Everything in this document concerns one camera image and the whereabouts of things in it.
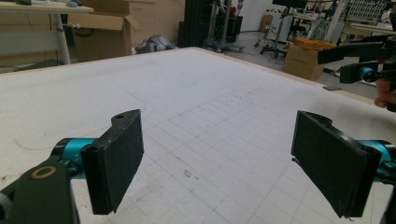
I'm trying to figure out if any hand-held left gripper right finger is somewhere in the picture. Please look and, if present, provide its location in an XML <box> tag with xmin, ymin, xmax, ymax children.
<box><xmin>290</xmin><ymin>109</ymin><xmax>383</xmax><ymax>218</ymax></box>

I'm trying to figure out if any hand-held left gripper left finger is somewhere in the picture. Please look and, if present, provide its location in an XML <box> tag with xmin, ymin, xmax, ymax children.
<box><xmin>79</xmin><ymin>108</ymin><xmax>145</xmax><ymax>216</ymax></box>

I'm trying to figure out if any yellow object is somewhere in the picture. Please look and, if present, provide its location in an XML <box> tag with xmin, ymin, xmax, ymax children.
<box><xmin>293</xmin><ymin>36</ymin><xmax>338</xmax><ymax>51</ymax></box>

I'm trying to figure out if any small cardboard box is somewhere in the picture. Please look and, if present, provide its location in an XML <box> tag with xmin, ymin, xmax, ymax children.
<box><xmin>282</xmin><ymin>43</ymin><xmax>325</xmax><ymax>81</ymax></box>

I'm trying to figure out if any wheeled equipment stand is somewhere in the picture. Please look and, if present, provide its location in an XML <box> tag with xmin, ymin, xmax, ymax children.
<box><xmin>254</xmin><ymin>6</ymin><xmax>289</xmax><ymax>59</ymax></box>
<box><xmin>204</xmin><ymin>0</ymin><xmax>246</xmax><ymax>53</ymax></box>

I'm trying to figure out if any white grid mat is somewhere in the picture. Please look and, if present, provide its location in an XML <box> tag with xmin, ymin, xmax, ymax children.
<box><xmin>0</xmin><ymin>48</ymin><xmax>396</xmax><ymax>224</ymax></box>

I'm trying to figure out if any open cardboard box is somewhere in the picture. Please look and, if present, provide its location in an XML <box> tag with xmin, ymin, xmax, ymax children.
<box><xmin>66</xmin><ymin>12</ymin><xmax>141</xmax><ymax>63</ymax></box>

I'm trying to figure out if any grey backpack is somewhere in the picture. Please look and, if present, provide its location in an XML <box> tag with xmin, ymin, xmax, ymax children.
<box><xmin>134</xmin><ymin>35</ymin><xmax>176</xmax><ymax>55</ymax></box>

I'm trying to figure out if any white-legged desk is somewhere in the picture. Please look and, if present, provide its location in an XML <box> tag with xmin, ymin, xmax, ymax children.
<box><xmin>0</xmin><ymin>0</ymin><xmax>94</xmax><ymax>68</ymax></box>

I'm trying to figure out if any large cardboard box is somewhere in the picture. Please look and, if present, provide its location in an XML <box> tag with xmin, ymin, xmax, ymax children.
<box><xmin>81</xmin><ymin>0</ymin><xmax>187</xmax><ymax>49</ymax></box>

